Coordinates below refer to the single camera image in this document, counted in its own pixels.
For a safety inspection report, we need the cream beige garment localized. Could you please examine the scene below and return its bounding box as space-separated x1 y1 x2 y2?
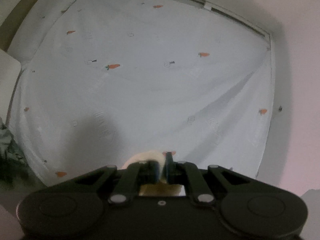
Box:
121 150 182 197

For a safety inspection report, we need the grey blue crumpled garment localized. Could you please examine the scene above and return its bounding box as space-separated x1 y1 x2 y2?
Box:
1 119 28 184

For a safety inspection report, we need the carrot print bed sheet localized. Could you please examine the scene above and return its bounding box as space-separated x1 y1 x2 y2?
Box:
8 0 273 186

